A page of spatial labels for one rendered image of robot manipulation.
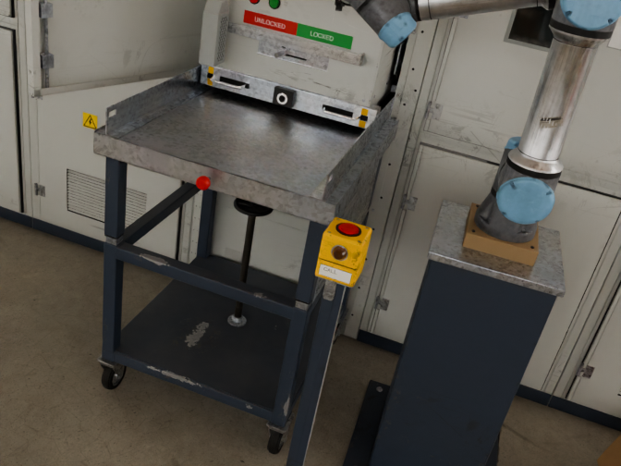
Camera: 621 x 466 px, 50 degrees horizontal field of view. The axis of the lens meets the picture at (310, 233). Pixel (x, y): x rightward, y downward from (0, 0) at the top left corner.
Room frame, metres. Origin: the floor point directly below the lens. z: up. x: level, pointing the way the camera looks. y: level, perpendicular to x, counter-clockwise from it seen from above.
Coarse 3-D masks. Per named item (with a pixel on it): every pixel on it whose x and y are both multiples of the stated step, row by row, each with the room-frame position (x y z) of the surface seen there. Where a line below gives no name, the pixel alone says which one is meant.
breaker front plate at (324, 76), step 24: (240, 0) 1.91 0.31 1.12; (264, 0) 1.89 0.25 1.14; (288, 0) 1.88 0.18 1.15; (312, 0) 1.86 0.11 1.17; (240, 24) 1.91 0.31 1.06; (312, 24) 1.86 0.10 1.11; (336, 24) 1.85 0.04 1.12; (360, 24) 1.83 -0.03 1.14; (240, 48) 1.91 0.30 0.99; (264, 48) 1.89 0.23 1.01; (288, 48) 1.87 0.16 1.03; (336, 48) 1.84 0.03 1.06; (360, 48) 1.83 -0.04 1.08; (240, 72) 1.90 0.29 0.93; (264, 72) 1.89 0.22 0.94; (288, 72) 1.87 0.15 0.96; (312, 72) 1.86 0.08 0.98; (336, 72) 1.84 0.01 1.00; (360, 72) 1.82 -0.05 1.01; (336, 96) 1.84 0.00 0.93; (360, 96) 1.82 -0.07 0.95
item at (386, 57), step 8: (384, 48) 1.85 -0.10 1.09; (392, 48) 1.96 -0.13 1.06; (296, 56) 1.89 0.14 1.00; (384, 56) 1.87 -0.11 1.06; (392, 56) 1.99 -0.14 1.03; (384, 64) 1.90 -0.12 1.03; (392, 64) 2.02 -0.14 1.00; (376, 72) 1.81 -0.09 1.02; (384, 72) 1.93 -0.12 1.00; (392, 72) 2.06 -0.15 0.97; (376, 80) 1.83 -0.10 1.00; (384, 80) 1.96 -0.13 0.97; (392, 80) 2.10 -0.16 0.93; (376, 88) 1.85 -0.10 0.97; (384, 88) 1.99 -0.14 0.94; (376, 96) 1.88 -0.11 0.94
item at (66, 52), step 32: (32, 0) 1.63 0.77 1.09; (64, 0) 1.73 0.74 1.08; (96, 0) 1.81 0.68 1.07; (128, 0) 1.90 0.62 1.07; (160, 0) 1.99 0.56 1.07; (192, 0) 2.09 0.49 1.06; (32, 32) 1.63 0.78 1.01; (64, 32) 1.73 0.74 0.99; (96, 32) 1.81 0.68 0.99; (128, 32) 1.90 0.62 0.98; (160, 32) 1.99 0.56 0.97; (192, 32) 2.10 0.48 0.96; (32, 64) 1.63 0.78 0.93; (64, 64) 1.73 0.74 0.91; (96, 64) 1.81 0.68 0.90; (128, 64) 1.90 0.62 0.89; (160, 64) 2.00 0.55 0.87; (192, 64) 2.11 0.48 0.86
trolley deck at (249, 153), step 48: (240, 96) 1.93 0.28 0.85; (96, 144) 1.47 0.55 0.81; (144, 144) 1.45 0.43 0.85; (192, 144) 1.51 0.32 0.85; (240, 144) 1.56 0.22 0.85; (288, 144) 1.63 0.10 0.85; (336, 144) 1.69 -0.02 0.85; (384, 144) 1.82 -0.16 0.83; (240, 192) 1.38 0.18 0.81; (288, 192) 1.35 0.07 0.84; (336, 192) 1.39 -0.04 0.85
